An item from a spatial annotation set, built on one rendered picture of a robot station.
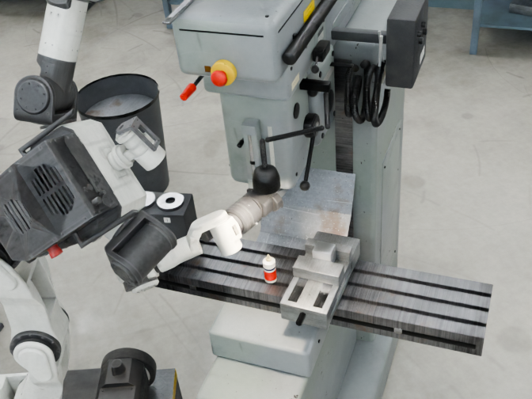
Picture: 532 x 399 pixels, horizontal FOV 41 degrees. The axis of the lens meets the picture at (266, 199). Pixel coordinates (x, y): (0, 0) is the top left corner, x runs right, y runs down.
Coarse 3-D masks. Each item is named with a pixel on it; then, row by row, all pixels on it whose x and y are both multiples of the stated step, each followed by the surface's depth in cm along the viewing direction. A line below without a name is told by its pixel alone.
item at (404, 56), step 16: (400, 0) 201; (416, 0) 200; (400, 16) 193; (416, 16) 193; (400, 32) 194; (416, 32) 194; (400, 48) 197; (416, 48) 199; (400, 64) 200; (416, 64) 203; (400, 80) 203
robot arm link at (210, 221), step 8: (208, 216) 203; (216, 216) 200; (224, 216) 200; (192, 224) 202; (200, 224) 200; (208, 224) 199; (216, 224) 199; (192, 232) 200; (200, 232) 200; (192, 240) 200; (192, 248) 201; (200, 248) 205
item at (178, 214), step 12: (156, 192) 246; (168, 192) 243; (156, 204) 241; (168, 204) 238; (180, 204) 238; (192, 204) 245; (156, 216) 237; (168, 216) 236; (180, 216) 235; (192, 216) 245; (180, 228) 239
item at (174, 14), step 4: (184, 0) 170; (188, 0) 169; (192, 0) 170; (180, 4) 168; (184, 4) 168; (188, 4) 168; (176, 8) 166; (180, 8) 166; (184, 8) 166; (172, 12) 165; (176, 12) 165; (180, 12) 165; (168, 16) 163; (172, 16) 163; (176, 16) 163; (164, 20) 162; (168, 20) 162; (172, 20) 162; (164, 24) 161; (168, 24) 161
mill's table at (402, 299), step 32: (224, 256) 246; (256, 256) 244; (288, 256) 243; (192, 288) 241; (224, 288) 236; (256, 288) 232; (352, 288) 229; (384, 288) 228; (416, 288) 227; (448, 288) 227; (480, 288) 224; (352, 320) 223; (384, 320) 219; (416, 320) 216; (448, 320) 217; (480, 320) 214; (480, 352) 213
